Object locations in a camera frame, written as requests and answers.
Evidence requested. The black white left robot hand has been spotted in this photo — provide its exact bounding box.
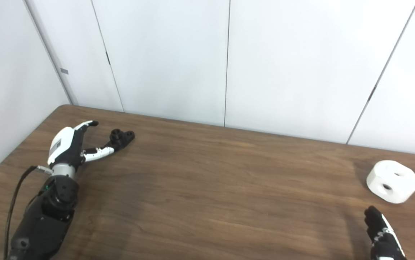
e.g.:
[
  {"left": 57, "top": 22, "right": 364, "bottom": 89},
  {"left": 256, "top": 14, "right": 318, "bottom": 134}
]
[{"left": 47, "top": 121, "right": 116, "bottom": 169}]

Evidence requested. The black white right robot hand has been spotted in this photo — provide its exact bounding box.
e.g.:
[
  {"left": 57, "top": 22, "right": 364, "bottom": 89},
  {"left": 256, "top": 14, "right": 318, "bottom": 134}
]
[{"left": 364, "top": 206, "right": 406, "bottom": 260}]

